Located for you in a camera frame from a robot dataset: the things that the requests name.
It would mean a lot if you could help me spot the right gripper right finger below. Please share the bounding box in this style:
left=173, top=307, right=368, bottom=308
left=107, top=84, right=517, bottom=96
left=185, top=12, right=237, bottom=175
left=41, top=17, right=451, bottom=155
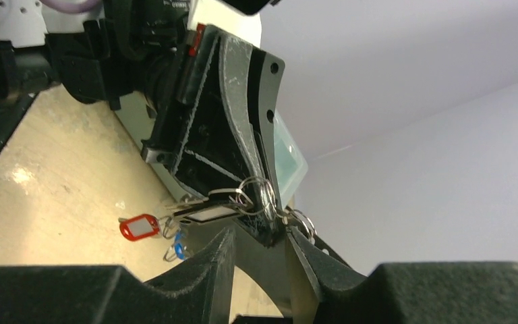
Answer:
left=286, top=227, right=518, bottom=323

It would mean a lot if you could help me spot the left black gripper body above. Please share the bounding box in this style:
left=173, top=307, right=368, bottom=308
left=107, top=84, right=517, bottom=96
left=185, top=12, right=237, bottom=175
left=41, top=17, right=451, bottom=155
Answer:
left=140, top=24, right=222, bottom=179

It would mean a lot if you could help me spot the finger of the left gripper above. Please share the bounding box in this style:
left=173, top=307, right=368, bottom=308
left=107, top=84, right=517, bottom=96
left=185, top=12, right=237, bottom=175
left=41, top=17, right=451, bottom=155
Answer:
left=248, top=47, right=285, bottom=208
left=169, top=33, right=282, bottom=248

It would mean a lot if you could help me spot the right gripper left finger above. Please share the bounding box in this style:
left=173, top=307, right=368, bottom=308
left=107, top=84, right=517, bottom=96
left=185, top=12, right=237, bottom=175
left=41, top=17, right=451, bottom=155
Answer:
left=0, top=228, right=235, bottom=323

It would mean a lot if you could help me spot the blue key tag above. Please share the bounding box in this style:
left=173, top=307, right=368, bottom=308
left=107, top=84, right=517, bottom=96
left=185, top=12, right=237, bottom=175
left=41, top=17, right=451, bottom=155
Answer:
left=163, top=231, right=191, bottom=263

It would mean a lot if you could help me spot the red key tag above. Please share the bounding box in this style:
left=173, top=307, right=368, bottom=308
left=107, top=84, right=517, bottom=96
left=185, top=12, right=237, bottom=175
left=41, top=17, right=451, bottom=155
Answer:
left=119, top=214, right=161, bottom=242

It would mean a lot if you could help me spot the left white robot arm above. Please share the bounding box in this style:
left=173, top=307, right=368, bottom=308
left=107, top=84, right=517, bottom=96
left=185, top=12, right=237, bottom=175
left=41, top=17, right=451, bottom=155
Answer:
left=0, top=1, right=284, bottom=247

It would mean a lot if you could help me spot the clear plastic storage box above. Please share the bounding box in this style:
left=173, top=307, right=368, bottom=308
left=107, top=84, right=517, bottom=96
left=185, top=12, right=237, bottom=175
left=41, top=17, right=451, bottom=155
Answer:
left=273, top=112, right=308, bottom=207

